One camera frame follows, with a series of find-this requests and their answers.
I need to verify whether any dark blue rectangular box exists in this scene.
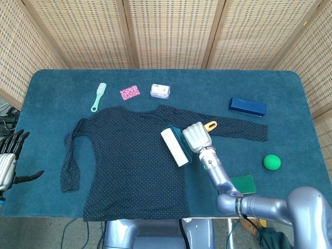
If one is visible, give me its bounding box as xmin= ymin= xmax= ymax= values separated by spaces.
xmin=228 ymin=96 xmax=268 ymax=118

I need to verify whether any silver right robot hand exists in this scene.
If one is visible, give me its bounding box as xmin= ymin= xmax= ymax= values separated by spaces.
xmin=182 ymin=121 xmax=213 ymax=153

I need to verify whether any yellow green scouring sponge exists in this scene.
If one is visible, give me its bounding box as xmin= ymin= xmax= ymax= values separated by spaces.
xmin=230 ymin=175 xmax=257 ymax=195

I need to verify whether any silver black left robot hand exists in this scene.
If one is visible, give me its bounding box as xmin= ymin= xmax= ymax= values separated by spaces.
xmin=0 ymin=129 xmax=45 ymax=192

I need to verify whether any pink patterned card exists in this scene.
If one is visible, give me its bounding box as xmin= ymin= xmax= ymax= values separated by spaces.
xmin=119 ymin=85 xmax=142 ymax=101

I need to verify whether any woven bamboo folding screen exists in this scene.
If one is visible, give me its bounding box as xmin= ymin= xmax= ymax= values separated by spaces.
xmin=0 ymin=0 xmax=332 ymax=120

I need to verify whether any small white packet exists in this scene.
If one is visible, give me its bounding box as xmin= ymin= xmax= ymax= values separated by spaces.
xmin=150 ymin=83 xmax=171 ymax=100

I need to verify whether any dark blue dotted shirt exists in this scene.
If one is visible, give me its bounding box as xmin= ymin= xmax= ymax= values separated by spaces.
xmin=60 ymin=104 xmax=268 ymax=222

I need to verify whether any teal carpet table cover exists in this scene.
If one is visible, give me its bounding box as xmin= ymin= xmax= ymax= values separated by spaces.
xmin=0 ymin=68 xmax=327 ymax=219

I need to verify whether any green ball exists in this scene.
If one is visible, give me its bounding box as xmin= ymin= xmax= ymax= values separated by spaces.
xmin=263 ymin=154 xmax=281 ymax=171

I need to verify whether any mint green hairbrush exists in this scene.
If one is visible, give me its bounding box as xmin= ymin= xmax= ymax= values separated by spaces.
xmin=90 ymin=82 xmax=107 ymax=113

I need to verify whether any brown shoe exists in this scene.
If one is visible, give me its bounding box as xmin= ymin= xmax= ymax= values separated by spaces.
xmin=240 ymin=217 xmax=268 ymax=237

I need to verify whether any blue floor cable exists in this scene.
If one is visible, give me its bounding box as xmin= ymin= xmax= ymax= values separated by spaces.
xmin=61 ymin=217 xmax=78 ymax=249

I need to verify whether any black cables bundle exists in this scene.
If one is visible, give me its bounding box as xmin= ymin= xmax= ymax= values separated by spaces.
xmin=0 ymin=103 xmax=21 ymax=132

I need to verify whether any silver blue robot torso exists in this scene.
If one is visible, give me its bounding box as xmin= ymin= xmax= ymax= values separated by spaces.
xmin=103 ymin=217 xmax=216 ymax=249

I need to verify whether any green lint roller yellow handle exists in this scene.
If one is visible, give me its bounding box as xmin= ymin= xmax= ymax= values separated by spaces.
xmin=160 ymin=121 xmax=218 ymax=168

